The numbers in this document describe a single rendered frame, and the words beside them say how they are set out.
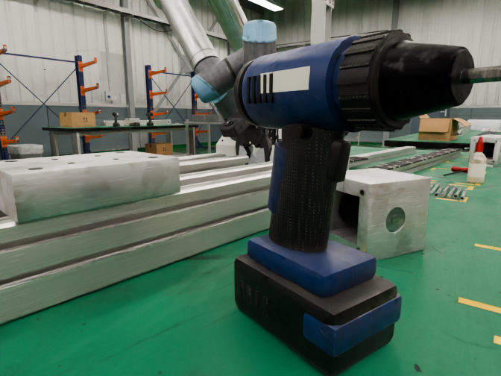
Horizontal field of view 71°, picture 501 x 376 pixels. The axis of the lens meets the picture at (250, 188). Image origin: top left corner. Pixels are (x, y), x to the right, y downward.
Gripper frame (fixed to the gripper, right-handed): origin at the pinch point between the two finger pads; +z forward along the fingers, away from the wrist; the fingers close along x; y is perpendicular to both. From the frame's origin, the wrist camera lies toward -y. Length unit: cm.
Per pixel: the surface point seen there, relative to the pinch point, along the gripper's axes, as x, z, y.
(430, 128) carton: 19, -4, 203
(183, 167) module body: -4.0, -6.3, -23.0
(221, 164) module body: -4.1, -5.8, -13.7
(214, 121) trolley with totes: 309, 0, 263
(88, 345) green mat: -31, 1, -52
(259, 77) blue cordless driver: -38, -19, -41
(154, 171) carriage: -23.4, -10.2, -41.1
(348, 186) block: -36.0, -7.5, -22.4
